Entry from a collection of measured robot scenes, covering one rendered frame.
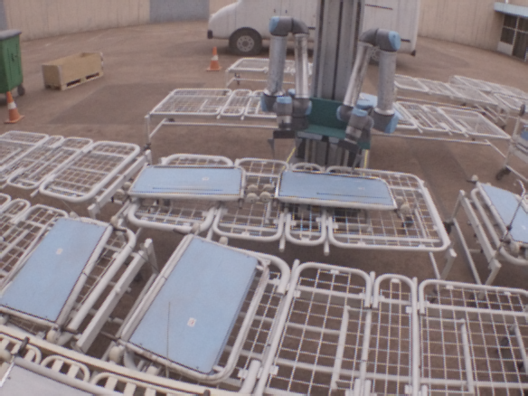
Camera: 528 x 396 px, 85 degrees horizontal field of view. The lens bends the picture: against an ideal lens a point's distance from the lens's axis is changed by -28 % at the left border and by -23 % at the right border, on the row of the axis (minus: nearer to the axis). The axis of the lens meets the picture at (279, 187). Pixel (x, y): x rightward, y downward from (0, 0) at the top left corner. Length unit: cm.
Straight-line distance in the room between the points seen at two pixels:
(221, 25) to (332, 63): 659
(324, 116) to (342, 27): 71
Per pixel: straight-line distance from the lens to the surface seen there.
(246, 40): 908
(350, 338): 217
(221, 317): 151
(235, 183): 228
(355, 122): 213
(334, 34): 271
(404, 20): 975
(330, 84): 278
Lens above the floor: 174
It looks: 31 degrees down
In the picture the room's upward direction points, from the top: 4 degrees clockwise
